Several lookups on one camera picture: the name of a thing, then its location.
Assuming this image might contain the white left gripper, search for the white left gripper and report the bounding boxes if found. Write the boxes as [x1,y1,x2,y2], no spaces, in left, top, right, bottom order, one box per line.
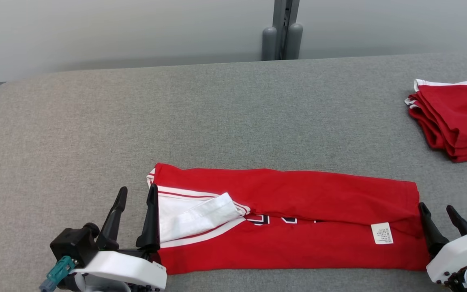
[71,183,168,291]

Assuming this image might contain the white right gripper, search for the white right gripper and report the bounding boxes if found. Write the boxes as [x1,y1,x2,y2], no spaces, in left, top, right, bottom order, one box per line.
[418,202,467,284]

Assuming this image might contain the red shorts with white stripe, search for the red shorts with white stripe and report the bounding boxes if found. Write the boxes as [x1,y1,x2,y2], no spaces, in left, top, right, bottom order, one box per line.
[404,78,467,163]

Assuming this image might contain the red white basketball jersey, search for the red white basketball jersey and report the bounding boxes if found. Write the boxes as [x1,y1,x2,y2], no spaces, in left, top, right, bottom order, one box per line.
[146,162,431,276]

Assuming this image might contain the grey cylindrical partition foot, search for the grey cylindrical partition foot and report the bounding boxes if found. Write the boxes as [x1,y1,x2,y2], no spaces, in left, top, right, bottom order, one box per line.
[262,26,278,62]
[285,23,304,60]

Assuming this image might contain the black cable with teal plug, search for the black cable with teal plug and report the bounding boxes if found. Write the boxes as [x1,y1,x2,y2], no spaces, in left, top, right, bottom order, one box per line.
[39,255,77,292]

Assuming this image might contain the grey metal partition post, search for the grey metal partition post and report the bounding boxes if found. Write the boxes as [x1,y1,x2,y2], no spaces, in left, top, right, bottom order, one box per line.
[272,0,301,61]

